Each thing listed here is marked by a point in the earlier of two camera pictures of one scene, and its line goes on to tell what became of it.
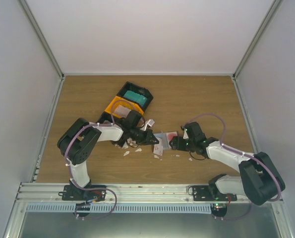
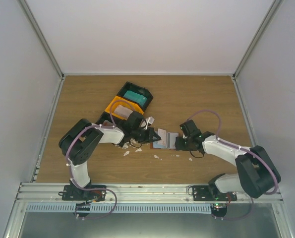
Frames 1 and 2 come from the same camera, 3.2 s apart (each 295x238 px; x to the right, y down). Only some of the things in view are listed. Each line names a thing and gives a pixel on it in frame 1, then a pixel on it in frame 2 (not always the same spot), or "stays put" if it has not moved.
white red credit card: x=169 y=136 stays put
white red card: x=158 y=149 -> x=162 y=134
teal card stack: x=140 y=99 stays put
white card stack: x=122 y=111 stays put
